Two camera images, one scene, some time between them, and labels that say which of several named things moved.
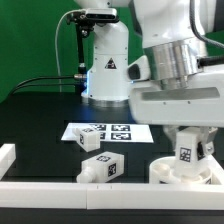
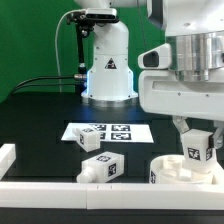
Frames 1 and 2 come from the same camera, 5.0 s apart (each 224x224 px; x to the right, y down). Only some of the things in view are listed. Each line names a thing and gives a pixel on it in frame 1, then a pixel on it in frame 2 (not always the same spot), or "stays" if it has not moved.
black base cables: (41, 85) stays
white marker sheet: (112, 132) stays
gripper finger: (171, 132) → (181, 123)
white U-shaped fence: (107, 195) stays
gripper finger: (207, 135) → (218, 135)
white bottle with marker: (101, 168) stays
